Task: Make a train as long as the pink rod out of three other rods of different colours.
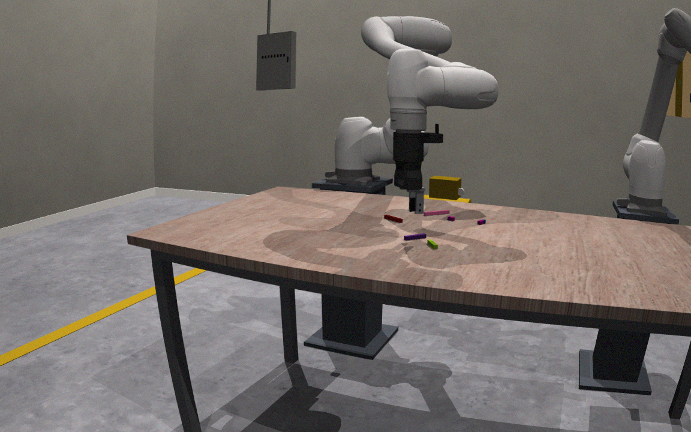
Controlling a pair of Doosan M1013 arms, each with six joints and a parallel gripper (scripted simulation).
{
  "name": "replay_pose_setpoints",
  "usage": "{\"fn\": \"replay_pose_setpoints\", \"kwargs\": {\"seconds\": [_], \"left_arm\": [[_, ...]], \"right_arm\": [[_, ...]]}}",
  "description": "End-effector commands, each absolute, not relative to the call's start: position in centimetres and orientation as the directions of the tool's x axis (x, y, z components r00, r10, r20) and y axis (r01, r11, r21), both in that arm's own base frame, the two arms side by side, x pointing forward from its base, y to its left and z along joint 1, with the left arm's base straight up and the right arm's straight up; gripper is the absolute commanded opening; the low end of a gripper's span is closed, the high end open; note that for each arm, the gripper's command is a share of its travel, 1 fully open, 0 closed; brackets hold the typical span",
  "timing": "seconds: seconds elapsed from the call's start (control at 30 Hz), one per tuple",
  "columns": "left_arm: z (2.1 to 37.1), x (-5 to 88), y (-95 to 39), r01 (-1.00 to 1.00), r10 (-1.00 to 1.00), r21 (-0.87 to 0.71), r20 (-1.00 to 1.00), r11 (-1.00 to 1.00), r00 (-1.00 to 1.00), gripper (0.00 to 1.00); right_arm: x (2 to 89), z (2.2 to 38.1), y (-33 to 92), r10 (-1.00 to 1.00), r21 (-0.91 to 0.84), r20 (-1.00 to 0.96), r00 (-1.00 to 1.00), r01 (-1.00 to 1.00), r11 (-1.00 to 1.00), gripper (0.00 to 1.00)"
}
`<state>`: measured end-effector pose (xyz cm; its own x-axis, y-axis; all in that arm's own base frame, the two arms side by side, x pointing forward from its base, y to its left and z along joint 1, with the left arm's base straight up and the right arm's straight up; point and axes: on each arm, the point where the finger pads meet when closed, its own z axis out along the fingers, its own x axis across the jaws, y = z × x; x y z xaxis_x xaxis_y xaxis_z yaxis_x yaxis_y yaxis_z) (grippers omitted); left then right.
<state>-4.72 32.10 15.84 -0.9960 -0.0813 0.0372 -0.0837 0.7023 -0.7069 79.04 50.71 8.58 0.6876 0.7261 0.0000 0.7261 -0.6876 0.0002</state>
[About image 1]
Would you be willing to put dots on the purple rod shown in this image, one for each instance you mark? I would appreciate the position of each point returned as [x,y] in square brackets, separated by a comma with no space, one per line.
[417,236]

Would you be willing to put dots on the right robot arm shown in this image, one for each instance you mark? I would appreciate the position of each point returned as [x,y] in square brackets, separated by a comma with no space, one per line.
[416,79]

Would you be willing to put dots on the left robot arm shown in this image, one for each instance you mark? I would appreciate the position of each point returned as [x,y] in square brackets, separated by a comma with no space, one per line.
[645,162]

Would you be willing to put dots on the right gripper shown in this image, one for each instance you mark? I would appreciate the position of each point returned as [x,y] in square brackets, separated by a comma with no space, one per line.
[408,149]

